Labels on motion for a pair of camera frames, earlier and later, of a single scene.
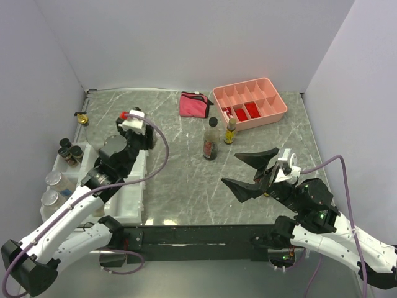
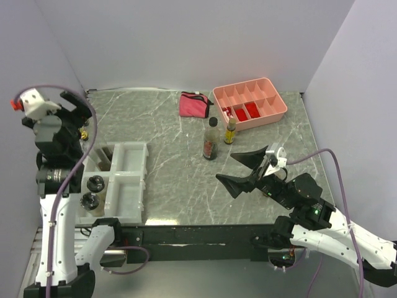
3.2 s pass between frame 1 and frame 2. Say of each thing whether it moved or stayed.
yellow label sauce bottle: stayed
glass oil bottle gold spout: moved
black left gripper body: moved
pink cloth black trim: stayed
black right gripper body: stayed
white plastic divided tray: stayed
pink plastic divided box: stayed
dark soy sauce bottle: stayed
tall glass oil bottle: moved
